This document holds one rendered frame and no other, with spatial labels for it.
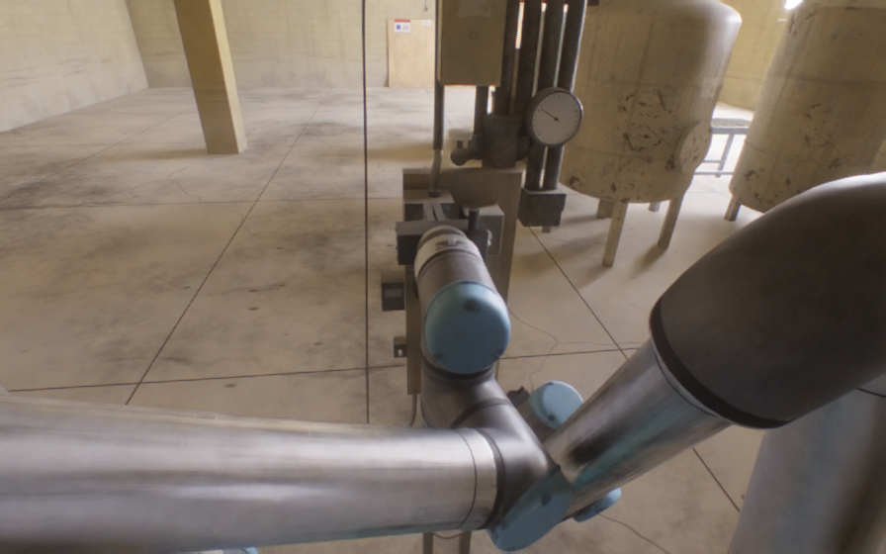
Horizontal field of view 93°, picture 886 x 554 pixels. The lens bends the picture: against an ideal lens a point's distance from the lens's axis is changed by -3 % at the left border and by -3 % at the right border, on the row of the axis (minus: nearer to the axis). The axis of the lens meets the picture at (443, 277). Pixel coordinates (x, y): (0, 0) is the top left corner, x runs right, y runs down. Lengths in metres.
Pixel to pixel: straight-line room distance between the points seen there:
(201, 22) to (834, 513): 7.76
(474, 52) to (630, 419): 0.62
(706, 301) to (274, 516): 0.30
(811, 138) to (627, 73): 2.26
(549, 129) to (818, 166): 4.75
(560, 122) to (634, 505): 1.90
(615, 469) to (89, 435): 0.40
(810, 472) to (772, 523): 0.07
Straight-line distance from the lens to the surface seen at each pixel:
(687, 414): 0.37
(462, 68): 0.81
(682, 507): 2.51
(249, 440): 0.32
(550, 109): 0.90
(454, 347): 0.45
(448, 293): 0.44
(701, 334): 0.31
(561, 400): 0.81
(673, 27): 3.83
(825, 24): 5.46
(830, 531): 0.52
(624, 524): 2.34
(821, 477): 0.49
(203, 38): 7.79
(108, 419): 0.32
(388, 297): 0.92
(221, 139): 7.97
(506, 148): 0.89
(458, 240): 0.55
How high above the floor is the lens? 1.89
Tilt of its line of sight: 30 degrees down
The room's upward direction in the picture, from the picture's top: 2 degrees clockwise
